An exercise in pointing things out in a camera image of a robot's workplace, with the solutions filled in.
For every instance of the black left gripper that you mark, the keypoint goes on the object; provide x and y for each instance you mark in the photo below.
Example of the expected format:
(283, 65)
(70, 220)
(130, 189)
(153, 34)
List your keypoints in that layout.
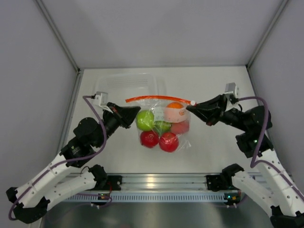
(125, 116)

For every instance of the red fake apple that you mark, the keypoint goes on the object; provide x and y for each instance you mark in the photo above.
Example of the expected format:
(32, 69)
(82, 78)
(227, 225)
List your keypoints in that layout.
(169, 142)

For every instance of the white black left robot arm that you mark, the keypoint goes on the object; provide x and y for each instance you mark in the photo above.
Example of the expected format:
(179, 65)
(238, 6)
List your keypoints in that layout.
(34, 199)

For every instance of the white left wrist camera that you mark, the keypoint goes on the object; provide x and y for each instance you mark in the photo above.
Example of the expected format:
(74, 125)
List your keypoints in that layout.
(100, 99)

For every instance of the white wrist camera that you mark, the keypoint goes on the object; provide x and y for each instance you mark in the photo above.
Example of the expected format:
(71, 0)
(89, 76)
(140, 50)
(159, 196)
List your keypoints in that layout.
(100, 99)
(231, 92)

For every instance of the pink fake peach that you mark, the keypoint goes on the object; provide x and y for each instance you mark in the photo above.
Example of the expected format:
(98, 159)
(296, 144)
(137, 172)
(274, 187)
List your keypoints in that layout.
(180, 128)

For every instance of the orange fake orange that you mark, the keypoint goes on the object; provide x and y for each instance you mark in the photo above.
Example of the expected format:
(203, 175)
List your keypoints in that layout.
(175, 105)

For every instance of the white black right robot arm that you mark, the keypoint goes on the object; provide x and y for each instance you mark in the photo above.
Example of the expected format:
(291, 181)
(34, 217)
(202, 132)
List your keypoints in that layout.
(284, 202)

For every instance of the grey slotted cable duct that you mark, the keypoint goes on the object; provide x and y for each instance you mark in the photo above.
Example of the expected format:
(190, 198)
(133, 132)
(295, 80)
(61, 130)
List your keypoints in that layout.
(155, 197)

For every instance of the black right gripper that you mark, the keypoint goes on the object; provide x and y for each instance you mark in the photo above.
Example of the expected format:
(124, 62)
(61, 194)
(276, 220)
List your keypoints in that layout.
(209, 110)

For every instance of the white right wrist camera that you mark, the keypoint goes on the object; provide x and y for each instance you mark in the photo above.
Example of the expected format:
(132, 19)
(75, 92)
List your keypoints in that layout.
(231, 92)

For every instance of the clear zip top bag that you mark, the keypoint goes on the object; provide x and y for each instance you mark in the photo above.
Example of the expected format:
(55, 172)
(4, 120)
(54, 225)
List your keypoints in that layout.
(157, 104)

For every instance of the green fake apple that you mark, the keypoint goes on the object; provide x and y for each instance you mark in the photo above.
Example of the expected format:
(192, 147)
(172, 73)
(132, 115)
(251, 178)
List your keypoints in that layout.
(145, 120)

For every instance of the aluminium mounting rail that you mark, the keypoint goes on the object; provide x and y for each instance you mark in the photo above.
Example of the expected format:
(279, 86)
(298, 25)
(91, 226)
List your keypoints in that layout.
(162, 181)

